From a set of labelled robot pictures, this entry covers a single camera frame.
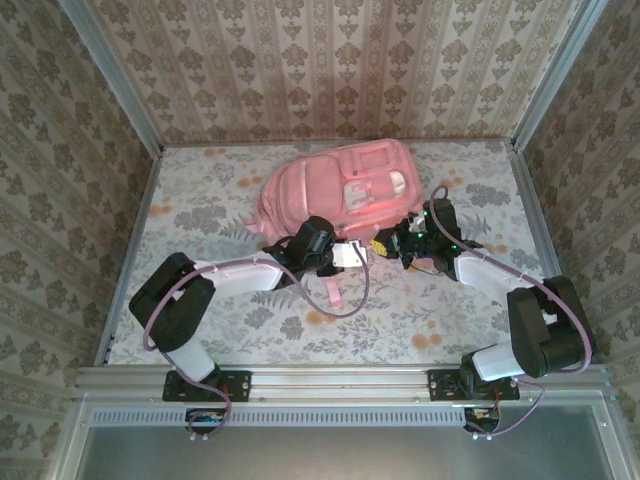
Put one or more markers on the pink backpack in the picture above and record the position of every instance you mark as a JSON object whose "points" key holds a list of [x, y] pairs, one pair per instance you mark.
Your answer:
{"points": [[320, 190]]}

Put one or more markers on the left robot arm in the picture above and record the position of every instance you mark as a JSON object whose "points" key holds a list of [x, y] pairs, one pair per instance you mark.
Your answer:
{"points": [[175, 310]]}

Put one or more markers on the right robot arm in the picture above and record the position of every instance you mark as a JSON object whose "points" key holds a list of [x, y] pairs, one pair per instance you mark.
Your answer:
{"points": [[545, 330]]}

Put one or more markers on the black controller box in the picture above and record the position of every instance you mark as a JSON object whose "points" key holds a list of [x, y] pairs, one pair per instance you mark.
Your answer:
{"points": [[202, 422], [482, 420]]}

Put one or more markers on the grey metal panel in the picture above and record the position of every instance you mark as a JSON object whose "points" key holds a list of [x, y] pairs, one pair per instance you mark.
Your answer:
{"points": [[340, 455]]}

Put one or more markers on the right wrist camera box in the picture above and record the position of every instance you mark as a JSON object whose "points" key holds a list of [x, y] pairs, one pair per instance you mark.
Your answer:
{"points": [[415, 221]]}

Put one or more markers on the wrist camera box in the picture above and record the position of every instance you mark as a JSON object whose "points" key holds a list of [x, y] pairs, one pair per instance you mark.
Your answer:
{"points": [[415, 221], [347, 255]]}

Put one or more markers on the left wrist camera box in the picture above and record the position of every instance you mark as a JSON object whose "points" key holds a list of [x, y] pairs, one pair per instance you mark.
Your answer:
{"points": [[347, 255]]}

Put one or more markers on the aluminium side rail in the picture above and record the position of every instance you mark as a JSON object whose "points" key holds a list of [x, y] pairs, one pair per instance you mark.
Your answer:
{"points": [[537, 225], [139, 225]]}

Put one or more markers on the aluminium mounting rail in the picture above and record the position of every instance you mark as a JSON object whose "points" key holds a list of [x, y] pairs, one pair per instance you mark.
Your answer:
{"points": [[340, 382]]}

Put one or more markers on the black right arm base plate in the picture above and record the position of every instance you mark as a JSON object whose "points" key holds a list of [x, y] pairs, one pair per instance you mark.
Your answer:
{"points": [[440, 385]]}

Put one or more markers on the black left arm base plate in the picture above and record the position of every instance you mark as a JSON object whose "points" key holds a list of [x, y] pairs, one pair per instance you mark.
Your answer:
{"points": [[240, 385]]}

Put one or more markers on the aluminium frame post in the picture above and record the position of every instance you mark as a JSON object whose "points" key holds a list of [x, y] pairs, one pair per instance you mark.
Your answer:
{"points": [[555, 80], [115, 80]]}

